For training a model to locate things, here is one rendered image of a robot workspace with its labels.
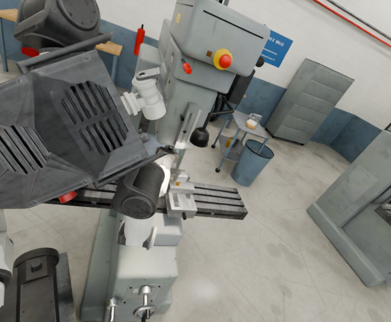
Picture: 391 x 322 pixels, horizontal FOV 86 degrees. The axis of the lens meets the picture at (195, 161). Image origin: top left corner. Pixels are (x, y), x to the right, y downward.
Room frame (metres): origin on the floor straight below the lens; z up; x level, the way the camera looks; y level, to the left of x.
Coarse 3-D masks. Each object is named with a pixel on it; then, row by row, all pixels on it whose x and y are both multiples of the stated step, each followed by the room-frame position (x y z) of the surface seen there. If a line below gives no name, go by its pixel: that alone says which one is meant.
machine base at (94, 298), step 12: (108, 216) 1.19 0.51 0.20; (108, 228) 1.09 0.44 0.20; (96, 240) 0.95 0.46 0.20; (108, 240) 0.99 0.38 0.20; (96, 252) 0.87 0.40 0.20; (108, 252) 0.90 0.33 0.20; (96, 264) 0.79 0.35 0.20; (108, 264) 0.82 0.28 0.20; (96, 276) 0.72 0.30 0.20; (108, 276) 0.75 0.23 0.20; (84, 288) 0.63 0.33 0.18; (96, 288) 0.65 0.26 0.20; (84, 300) 0.57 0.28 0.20; (96, 300) 0.59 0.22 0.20; (168, 300) 0.76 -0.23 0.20; (84, 312) 0.52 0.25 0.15; (96, 312) 0.55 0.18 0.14
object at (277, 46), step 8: (272, 32) 5.83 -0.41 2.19; (272, 40) 5.87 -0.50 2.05; (280, 40) 5.95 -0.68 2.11; (288, 40) 6.02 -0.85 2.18; (264, 48) 5.83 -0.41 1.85; (272, 48) 5.90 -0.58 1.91; (280, 48) 5.99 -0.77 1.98; (288, 48) 6.07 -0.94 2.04; (264, 56) 5.87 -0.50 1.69; (272, 56) 5.95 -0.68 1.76; (280, 56) 6.03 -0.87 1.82; (272, 64) 5.99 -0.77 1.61; (280, 64) 6.08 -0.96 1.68
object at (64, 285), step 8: (64, 256) 0.66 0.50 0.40; (64, 264) 0.62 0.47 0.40; (56, 272) 0.56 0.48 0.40; (64, 272) 0.58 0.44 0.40; (56, 280) 0.53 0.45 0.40; (64, 280) 0.54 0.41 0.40; (64, 288) 0.51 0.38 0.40; (64, 296) 0.47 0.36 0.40; (72, 296) 0.49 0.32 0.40; (64, 304) 0.44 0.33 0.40; (72, 304) 0.46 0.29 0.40; (64, 312) 0.41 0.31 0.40; (72, 312) 0.43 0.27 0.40; (64, 320) 0.39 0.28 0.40; (72, 320) 0.40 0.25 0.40
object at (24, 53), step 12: (0, 12) 3.18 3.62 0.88; (12, 12) 3.44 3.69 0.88; (0, 24) 3.12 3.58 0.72; (0, 36) 3.11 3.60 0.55; (0, 48) 3.11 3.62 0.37; (24, 48) 3.60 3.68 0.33; (96, 48) 3.66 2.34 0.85; (108, 48) 3.84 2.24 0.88; (120, 48) 4.22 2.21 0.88; (12, 60) 3.19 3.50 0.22
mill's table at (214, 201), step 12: (84, 192) 0.72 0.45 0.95; (96, 192) 0.75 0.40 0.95; (108, 192) 0.79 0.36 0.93; (204, 192) 1.11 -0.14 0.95; (216, 192) 1.16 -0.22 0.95; (228, 192) 1.24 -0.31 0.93; (60, 204) 0.65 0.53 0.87; (72, 204) 0.68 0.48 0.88; (84, 204) 0.70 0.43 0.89; (96, 204) 0.72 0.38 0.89; (108, 204) 0.74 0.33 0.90; (204, 204) 1.00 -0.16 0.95; (216, 204) 1.05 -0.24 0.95; (228, 204) 1.11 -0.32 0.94; (240, 204) 1.15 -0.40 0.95; (204, 216) 0.99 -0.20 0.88; (216, 216) 1.02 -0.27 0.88; (228, 216) 1.05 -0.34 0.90; (240, 216) 1.09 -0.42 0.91
